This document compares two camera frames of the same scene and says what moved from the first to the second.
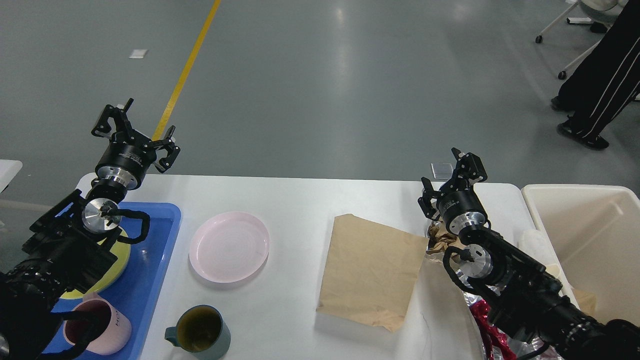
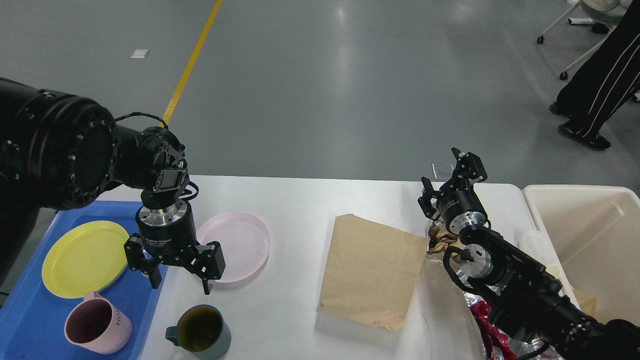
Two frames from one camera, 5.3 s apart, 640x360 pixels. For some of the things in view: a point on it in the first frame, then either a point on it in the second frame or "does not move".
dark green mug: (201, 332) does not move
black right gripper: (460, 209) does not move
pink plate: (229, 247) does not move
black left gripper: (125, 163) -> (164, 231)
